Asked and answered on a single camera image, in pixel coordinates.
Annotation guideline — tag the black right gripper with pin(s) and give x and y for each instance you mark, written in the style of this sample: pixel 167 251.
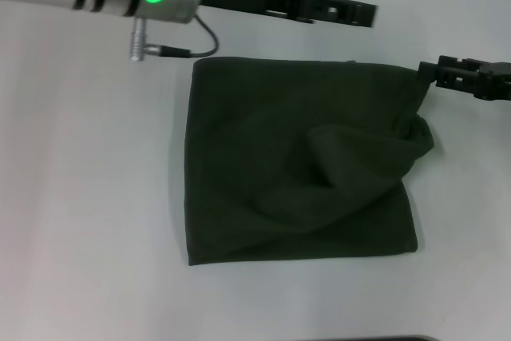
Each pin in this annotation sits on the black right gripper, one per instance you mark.
pixel 493 81

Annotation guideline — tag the dark green FREE t-shirt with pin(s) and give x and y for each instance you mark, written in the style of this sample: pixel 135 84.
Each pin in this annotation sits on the dark green FREE t-shirt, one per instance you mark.
pixel 299 165

